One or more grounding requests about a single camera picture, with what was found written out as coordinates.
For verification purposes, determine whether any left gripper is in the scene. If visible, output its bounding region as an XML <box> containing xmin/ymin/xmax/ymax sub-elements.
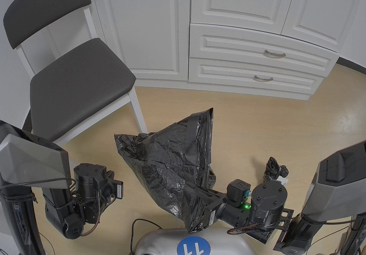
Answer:
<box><xmin>103</xmin><ymin>175</ymin><xmax>124</xmax><ymax>201</ymax></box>

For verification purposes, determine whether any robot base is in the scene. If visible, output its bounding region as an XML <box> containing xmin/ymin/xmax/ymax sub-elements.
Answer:
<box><xmin>134</xmin><ymin>227</ymin><xmax>252</xmax><ymax>255</ymax></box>

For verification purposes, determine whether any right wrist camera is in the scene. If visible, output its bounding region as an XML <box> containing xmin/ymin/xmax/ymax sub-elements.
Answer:
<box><xmin>226</xmin><ymin>179</ymin><xmax>253</xmax><ymax>208</ymax></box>

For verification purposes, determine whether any black plastic bag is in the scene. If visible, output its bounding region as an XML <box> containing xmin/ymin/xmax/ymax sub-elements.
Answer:
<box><xmin>114</xmin><ymin>108</ymin><xmax>218</xmax><ymax>234</ymax></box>

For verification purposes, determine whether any grey and white chair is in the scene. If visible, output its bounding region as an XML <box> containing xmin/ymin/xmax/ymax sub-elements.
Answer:
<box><xmin>3</xmin><ymin>0</ymin><xmax>150</xmax><ymax>147</ymax></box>

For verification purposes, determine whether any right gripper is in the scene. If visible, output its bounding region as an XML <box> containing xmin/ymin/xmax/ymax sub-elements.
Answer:
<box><xmin>202</xmin><ymin>189</ymin><xmax>254</xmax><ymax>229</ymax></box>

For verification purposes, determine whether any black cable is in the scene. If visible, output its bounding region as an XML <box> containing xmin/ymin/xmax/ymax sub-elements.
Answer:
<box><xmin>130</xmin><ymin>219</ymin><xmax>164</xmax><ymax>255</ymax></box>

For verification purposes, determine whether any crumpled black plastic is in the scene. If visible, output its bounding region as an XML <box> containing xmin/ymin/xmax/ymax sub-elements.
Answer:
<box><xmin>263</xmin><ymin>157</ymin><xmax>289</xmax><ymax>183</ymax></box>

